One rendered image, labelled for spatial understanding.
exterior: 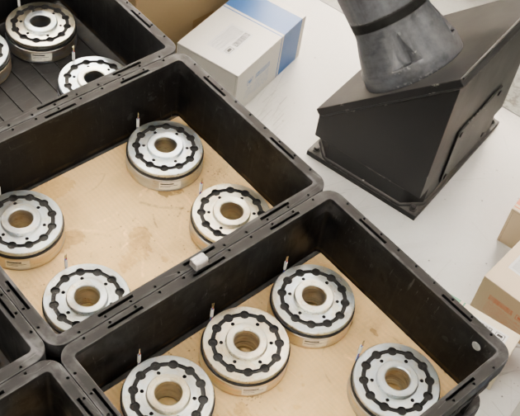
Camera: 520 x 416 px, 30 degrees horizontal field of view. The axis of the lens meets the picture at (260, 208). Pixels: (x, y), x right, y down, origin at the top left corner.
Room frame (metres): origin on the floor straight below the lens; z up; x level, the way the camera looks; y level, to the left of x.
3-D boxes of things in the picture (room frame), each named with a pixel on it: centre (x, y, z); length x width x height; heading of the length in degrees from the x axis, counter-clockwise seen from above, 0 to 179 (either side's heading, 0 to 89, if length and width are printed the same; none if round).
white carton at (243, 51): (1.24, 0.08, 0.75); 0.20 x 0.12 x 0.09; 154
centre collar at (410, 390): (0.59, -0.19, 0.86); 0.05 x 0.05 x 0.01
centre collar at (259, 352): (0.60, -0.01, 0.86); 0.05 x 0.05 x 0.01
